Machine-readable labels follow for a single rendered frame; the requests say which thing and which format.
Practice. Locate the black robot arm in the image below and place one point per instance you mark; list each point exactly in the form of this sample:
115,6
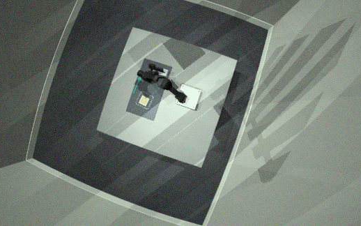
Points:
166,84

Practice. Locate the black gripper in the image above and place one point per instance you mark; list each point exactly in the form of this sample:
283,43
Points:
151,66

